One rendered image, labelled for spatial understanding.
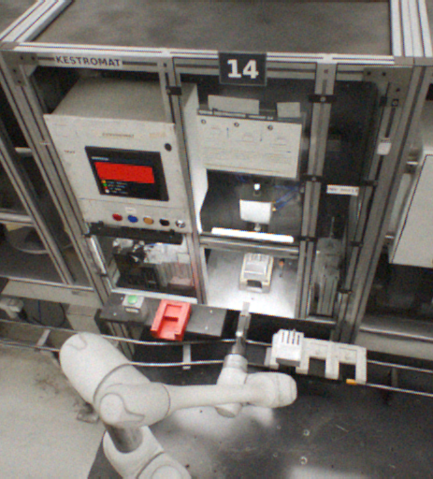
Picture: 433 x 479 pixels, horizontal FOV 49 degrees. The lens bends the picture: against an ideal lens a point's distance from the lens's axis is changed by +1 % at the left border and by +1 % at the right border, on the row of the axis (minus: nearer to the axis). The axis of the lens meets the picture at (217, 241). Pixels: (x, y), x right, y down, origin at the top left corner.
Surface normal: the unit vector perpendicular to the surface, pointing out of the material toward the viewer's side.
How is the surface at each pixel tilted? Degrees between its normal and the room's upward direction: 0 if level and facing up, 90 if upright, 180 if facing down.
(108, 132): 90
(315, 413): 0
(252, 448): 0
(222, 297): 0
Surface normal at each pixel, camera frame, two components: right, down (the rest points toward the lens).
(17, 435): -0.07, -0.67
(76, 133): -0.22, 0.73
